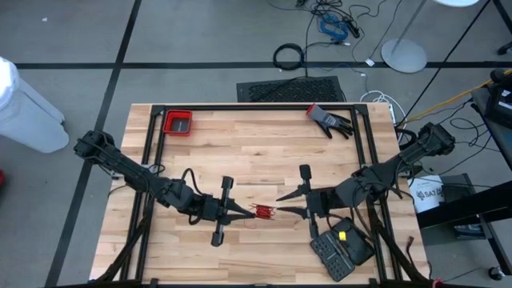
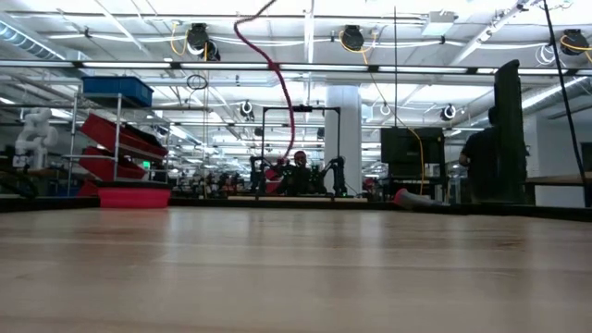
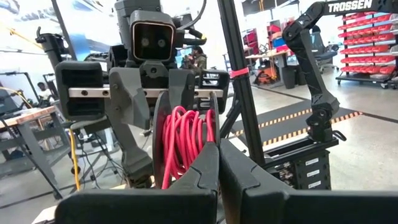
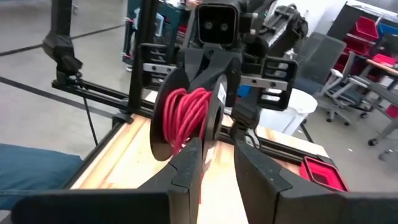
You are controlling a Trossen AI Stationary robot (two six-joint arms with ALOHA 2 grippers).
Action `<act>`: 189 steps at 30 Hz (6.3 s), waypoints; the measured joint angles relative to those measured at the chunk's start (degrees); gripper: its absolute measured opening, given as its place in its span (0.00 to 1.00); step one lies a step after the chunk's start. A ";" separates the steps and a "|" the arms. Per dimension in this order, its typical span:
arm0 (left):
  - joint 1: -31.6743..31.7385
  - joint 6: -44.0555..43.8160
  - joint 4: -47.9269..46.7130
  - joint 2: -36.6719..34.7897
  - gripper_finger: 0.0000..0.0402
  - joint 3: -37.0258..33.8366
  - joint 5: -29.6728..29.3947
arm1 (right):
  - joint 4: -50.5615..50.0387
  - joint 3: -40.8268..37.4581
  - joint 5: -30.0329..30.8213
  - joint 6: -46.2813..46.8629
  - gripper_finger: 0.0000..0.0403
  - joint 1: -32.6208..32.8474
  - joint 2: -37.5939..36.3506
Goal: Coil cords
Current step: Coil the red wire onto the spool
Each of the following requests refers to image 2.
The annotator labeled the black gantry frame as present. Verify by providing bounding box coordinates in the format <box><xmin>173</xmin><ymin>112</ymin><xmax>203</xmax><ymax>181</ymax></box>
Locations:
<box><xmin>260</xmin><ymin>105</ymin><xmax>342</xmax><ymax>195</ymax></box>

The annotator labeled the grey work glove red cuff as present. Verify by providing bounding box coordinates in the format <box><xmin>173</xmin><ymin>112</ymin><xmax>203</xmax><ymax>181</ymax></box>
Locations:
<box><xmin>392</xmin><ymin>188</ymin><xmax>443</xmax><ymax>212</ymax></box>

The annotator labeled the metal shelf rack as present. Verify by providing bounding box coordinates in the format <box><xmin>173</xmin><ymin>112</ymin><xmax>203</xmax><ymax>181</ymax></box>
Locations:
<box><xmin>63</xmin><ymin>92</ymin><xmax>173</xmax><ymax>198</ymax></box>

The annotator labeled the thin red wire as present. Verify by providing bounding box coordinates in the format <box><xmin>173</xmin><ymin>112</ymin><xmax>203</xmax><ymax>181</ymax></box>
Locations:
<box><xmin>232</xmin><ymin>0</ymin><xmax>297</xmax><ymax>161</ymax></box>

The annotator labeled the red shelf bin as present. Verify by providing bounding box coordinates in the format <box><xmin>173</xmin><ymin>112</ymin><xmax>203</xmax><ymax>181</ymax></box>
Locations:
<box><xmin>80</xmin><ymin>113</ymin><xmax>169</xmax><ymax>163</ymax></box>
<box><xmin>77</xmin><ymin>146</ymin><xmax>148</xmax><ymax>181</ymax></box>

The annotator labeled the yellow hanging cable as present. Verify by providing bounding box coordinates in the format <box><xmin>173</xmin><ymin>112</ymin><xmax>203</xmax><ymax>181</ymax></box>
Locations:
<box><xmin>339</xmin><ymin>31</ymin><xmax>426</xmax><ymax>196</ymax></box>

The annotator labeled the black equipment cabinet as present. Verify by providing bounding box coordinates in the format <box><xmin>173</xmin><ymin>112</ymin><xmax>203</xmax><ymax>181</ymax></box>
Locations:
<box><xmin>379</xmin><ymin>127</ymin><xmax>447</xmax><ymax>179</ymax></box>

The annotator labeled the wooden workbench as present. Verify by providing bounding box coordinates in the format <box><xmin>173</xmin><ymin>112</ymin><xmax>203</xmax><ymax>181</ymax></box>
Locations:
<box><xmin>524</xmin><ymin>171</ymin><xmax>592</xmax><ymax>209</ymax></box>

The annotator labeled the person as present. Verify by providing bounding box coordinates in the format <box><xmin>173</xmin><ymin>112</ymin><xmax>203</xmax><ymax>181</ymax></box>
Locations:
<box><xmin>458</xmin><ymin>105</ymin><xmax>500</xmax><ymax>204</ymax></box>
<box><xmin>284</xmin><ymin>150</ymin><xmax>321</xmax><ymax>196</ymax></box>

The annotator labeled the blue plastic bin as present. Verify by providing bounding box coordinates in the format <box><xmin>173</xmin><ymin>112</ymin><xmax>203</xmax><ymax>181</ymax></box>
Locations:
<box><xmin>81</xmin><ymin>76</ymin><xmax>154</xmax><ymax>108</ymax></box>

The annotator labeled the long overhead light bar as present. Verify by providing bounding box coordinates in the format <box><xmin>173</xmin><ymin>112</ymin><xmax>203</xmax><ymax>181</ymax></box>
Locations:
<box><xmin>0</xmin><ymin>59</ymin><xmax>592</xmax><ymax>76</ymax></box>

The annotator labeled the white building column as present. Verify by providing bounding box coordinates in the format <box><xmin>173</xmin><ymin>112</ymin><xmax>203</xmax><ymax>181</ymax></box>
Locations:
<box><xmin>324</xmin><ymin>85</ymin><xmax>364</xmax><ymax>195</ymax></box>

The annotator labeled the black aluminium table frame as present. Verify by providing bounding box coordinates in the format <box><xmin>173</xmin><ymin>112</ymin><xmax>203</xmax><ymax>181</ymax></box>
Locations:
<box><xmin>0</xmin><ymin>194</ymin><xmax>592</xmax><ymax>224</ymax></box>

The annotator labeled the black ceiling cable reel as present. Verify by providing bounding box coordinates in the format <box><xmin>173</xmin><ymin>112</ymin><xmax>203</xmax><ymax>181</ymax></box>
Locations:
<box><xmin>339</xmin><ymin>25</ymin><xmax>366</xmax><ymax>52</ymax></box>
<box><xmin>186</xmin><ymin>22</ymin><xmax>221</xmax><ymax>62</ymax></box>
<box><xmin>559</xmin><ymin>29</ymin><xmax>592</xmax><ymax>57</ymax></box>

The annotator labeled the red plastic bin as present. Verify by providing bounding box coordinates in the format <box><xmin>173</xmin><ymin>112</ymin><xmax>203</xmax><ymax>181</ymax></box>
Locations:
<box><xmin>96</xmin><ymin>180</ymin><xmax>172</xmax><ymax>209</ymax></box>

